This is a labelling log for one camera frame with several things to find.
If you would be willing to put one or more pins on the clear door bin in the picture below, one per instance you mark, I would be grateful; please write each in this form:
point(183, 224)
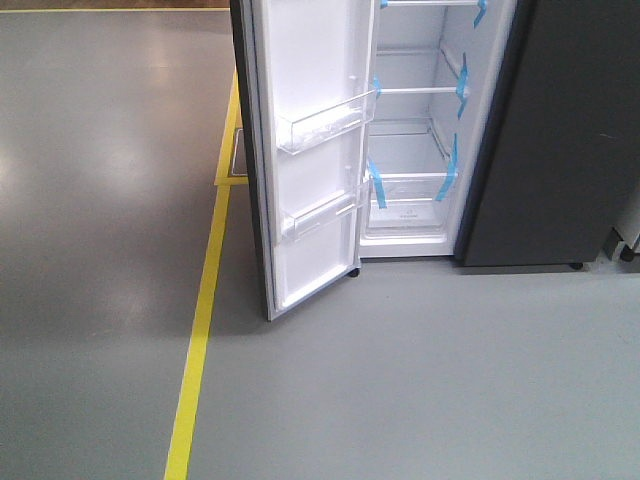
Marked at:
point(327, 210)
point(309, 131)

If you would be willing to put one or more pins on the fridge door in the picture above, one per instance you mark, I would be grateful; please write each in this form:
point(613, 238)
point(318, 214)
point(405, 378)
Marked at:
point(305, 73)

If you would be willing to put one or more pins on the clear crisper drawer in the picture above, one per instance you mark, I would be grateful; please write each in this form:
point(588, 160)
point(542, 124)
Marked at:
point(407, 205)

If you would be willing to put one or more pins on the dark grey fridge body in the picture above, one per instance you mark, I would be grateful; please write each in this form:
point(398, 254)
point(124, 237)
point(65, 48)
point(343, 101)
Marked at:
point(531, 109)

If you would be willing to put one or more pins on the lower clear door bin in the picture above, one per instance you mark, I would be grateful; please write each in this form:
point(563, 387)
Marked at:
point(327, 210)

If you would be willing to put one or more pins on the middle clear door bin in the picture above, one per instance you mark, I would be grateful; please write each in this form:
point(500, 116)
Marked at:
point(309, 131)

